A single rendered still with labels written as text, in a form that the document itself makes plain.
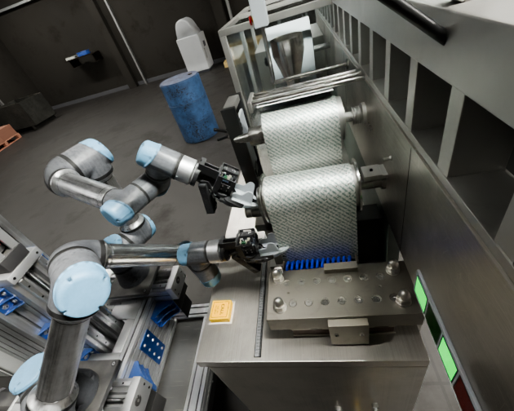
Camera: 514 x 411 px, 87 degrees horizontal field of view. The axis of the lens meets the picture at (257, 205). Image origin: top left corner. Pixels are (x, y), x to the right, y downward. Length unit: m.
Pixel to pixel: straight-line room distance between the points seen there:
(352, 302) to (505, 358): 0.44
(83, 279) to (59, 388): 0.33
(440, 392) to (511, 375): 1.42
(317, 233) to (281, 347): 0.36
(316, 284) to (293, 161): 0.40
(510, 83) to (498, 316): 0.24
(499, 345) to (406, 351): 0.49
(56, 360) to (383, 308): 0.83
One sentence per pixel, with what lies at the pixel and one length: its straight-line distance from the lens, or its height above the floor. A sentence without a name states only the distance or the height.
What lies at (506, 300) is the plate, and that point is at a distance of 0.40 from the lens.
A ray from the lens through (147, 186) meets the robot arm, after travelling 0.83.
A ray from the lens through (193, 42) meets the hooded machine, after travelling 9.67.
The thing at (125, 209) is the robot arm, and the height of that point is 1.37.
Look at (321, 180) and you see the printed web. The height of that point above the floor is 1.31.
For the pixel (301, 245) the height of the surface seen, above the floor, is 1.10.
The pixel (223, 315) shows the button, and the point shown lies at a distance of 0.99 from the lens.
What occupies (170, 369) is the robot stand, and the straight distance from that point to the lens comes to 1.88.
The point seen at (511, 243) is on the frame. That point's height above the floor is 1.47.
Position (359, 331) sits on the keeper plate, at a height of 0.99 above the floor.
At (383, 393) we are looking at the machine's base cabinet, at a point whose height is 0.63.
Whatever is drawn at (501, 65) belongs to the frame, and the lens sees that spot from 0.36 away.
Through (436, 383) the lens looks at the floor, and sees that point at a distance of 1.86.
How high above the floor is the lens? 1.74
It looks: 38 degrees down
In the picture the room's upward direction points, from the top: 19 degrees counter-clockwise
